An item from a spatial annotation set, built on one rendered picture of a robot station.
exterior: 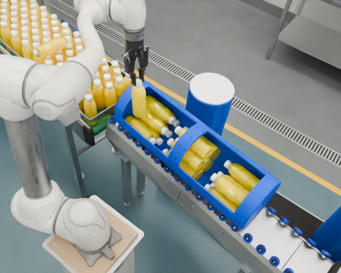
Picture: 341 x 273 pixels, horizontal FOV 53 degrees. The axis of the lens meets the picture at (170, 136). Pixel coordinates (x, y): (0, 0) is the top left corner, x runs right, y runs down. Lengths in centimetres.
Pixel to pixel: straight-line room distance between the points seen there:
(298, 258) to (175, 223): 119
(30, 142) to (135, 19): 61
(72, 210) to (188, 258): 145
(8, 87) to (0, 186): 208
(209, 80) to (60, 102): 138
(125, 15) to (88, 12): 14
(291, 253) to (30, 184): 120
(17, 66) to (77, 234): 65
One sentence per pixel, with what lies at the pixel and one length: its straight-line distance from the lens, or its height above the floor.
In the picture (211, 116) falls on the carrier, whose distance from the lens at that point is 214.
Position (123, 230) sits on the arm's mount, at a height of 102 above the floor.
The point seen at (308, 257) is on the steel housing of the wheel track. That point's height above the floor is 93.
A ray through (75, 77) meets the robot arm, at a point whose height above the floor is 181.
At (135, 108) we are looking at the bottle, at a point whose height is 123.
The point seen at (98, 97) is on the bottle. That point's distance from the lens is 208.
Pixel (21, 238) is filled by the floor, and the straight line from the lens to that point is 281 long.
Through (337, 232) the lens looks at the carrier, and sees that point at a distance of 249.
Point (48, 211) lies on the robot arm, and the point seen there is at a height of 125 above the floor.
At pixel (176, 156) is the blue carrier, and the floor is 116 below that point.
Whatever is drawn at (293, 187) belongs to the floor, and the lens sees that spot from 316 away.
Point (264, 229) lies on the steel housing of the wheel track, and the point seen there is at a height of 93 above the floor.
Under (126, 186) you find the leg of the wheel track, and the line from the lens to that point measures 250.
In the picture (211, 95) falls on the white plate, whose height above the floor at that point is 104.
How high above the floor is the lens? 248
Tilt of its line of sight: 51 degrees down
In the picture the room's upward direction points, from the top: 7 degrees clockwise
